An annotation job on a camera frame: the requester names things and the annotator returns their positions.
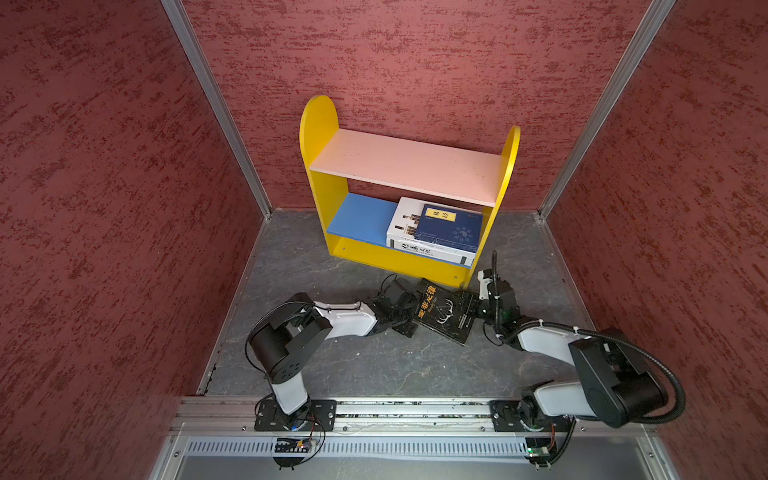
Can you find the black book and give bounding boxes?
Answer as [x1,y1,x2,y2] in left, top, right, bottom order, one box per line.
[413,279,479,346]

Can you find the white book brown pattern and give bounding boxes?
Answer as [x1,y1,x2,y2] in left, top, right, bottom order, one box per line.
[386,197,425,249]

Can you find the blue book yellow label front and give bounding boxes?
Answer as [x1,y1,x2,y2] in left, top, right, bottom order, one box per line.
[414,204,483,253]

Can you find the white heritage cultural book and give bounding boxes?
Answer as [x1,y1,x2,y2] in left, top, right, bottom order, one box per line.
[386,237,476,268]

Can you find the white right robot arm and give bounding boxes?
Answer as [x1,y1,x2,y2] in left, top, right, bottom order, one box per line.
[478,269,686,431]

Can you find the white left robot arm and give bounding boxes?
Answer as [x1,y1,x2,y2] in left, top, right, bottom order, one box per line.
[244,274,421,418]

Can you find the yellow pink blue bookshelf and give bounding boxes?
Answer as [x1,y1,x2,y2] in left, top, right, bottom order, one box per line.
[299,95,521,287]

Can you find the right corner aluminium profile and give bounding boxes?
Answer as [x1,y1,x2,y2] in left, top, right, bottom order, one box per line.
[538,0,676,223]

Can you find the corner aluminium profile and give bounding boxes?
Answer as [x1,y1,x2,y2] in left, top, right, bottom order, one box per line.
[538,0,676,223]
[161,0,273,220]

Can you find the left corner aluminium profile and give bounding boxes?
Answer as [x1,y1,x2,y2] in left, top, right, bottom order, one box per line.
[161,0,273,220]

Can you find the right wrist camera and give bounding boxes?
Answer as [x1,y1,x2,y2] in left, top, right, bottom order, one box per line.
[477,269,494,301]

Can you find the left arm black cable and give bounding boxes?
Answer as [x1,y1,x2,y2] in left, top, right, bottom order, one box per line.
[243,272,403,415]

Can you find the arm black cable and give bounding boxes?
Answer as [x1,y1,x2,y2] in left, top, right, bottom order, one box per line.
[243,272,403,415]
[479,250,686,426]

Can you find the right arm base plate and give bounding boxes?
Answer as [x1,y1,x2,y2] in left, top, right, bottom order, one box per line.
[489,397,570,433]

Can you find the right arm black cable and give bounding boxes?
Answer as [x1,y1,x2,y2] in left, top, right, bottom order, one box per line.
[479,250,686,426]

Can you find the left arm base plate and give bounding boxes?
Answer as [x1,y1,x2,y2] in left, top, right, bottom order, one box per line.
[254,397,337,432]

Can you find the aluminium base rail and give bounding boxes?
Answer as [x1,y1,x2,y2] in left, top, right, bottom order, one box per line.
[151,396,678,479]

